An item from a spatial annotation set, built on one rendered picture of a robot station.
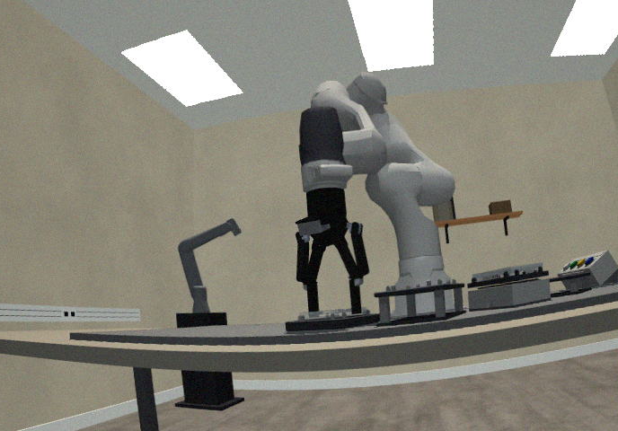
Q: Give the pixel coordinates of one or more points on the white operator button panel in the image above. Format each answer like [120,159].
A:
[601,265]

